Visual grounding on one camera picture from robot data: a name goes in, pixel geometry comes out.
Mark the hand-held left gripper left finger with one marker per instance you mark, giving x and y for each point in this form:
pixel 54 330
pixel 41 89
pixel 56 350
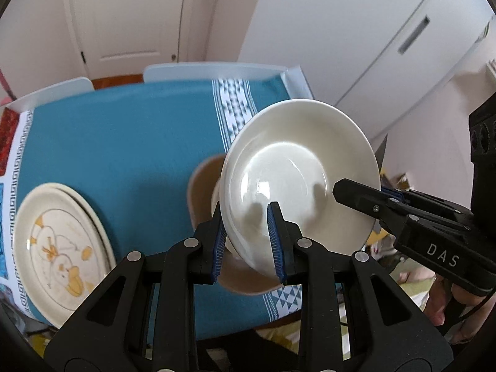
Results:
pixel 219 248

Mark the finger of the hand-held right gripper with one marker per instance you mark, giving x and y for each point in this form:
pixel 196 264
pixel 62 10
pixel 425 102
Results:
pixel 430 200
pixel 364 199

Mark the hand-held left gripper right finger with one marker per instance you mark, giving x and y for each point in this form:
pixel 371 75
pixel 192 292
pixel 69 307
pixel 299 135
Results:
pixel 276 240

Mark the tan bowl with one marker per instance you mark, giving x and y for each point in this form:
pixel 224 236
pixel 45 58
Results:
pixel 201 186

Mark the cream bowl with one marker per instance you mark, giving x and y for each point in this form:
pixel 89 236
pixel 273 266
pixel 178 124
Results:
pixel 294 155

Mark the large white plate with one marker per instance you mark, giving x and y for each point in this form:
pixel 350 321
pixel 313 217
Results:
pixel 107 250

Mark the cream duck print plate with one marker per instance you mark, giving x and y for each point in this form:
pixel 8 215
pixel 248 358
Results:
pixel 58 240

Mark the person's right hand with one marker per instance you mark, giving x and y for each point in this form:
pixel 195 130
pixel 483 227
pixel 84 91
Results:
pixel 436 302

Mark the blue tablecloth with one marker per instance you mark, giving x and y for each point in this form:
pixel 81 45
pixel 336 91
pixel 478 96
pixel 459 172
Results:
pixel 135 143

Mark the white cabinet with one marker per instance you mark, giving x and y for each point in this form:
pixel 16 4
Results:
pixel 348 27

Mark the white chair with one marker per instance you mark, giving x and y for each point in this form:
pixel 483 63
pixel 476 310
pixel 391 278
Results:
pixel 213 70
pixel 58 89

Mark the printed patterned table cover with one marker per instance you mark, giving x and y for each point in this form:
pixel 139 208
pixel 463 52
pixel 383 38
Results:
pixel 7 139

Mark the white door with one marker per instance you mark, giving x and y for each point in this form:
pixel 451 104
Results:
pixel 128 15

